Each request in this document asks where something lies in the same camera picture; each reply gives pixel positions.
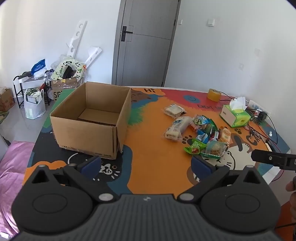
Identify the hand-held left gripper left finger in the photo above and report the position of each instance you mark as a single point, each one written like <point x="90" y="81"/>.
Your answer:
<point x="92" y="165"/>

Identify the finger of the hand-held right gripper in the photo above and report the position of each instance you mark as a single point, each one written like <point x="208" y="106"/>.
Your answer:
<point x="270" y="158"/>

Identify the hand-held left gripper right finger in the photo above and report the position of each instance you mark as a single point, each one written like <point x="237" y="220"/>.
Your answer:
<point x="200" y="167"/>

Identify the long cake packet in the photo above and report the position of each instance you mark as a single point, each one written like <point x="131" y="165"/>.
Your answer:
<point x="178" y="127"/>

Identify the clear sandwich pack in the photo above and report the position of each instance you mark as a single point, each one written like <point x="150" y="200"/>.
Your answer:
<point x="173" y="110"/>

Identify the person's right hand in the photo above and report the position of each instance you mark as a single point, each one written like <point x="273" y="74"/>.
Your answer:
<point x="292" y="187"/>

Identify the bright green snack wrapper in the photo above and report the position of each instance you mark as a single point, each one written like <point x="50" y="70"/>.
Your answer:
<point x="194" y="147"/>

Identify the clear cracker packet green edge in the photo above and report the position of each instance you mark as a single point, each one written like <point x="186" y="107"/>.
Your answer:
<point x="215" y="148"/>

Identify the blue snack packet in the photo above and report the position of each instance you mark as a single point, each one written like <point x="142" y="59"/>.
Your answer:
<point x="203" y="137"/>

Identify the yellow snack packet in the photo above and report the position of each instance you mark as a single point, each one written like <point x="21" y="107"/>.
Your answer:
<point x="224" y="134"/>

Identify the dark green snack packet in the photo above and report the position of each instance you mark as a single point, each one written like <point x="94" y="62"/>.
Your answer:
<point x="211" y="127"/>

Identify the black charger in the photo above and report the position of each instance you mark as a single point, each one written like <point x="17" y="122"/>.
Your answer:
<point x="262" y="115"/>

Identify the green and blue candy packet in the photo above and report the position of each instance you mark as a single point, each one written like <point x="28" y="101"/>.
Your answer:
<point x="201" y="120"/>

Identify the white power strip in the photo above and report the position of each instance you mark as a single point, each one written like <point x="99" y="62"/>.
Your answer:
<point x="257" y="107"/>

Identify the colourful cartoon table mat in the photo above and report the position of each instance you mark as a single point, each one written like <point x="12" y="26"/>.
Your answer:
<point x="148" y="162"/>

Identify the green tissue box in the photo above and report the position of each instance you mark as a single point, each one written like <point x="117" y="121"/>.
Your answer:
<point x="234" y="114"/>

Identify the yellow tape roll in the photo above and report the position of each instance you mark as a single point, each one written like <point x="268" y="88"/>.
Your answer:
<point x="214" y="94"/>

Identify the pink blanket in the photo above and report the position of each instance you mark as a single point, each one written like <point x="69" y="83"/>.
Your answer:
<point x="11" y="166"/>

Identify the white plastic bag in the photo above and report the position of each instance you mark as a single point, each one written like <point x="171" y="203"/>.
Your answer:
<point x="34" y="106"/>

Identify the printed cardboard box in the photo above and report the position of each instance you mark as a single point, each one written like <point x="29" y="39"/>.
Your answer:
<point x="63" y="87"/>

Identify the green patterned cloth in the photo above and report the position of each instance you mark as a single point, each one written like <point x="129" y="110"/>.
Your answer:
<point x="3" y="118"/>

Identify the black shoe rack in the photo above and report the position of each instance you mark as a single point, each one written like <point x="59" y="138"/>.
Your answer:
<point x="19" y="92"/>

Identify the small brown cardboard box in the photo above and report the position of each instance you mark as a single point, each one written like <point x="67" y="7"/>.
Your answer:
<point x="5" y="99"/>

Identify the short white foam board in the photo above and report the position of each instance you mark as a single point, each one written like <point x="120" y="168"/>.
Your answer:
<point x="92" y="55"/>

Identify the blue and white bag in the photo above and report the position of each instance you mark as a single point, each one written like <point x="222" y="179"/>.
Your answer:
<point x="38" y="67"/>

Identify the tall white foam board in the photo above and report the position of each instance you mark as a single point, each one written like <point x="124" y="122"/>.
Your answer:
<point x="77" y="37"/>

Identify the grey door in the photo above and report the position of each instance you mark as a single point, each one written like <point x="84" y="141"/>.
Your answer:
<point x="143" y="46"/>

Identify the white light switch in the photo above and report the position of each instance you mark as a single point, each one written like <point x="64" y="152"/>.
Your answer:
<point x="211" y="22"/>

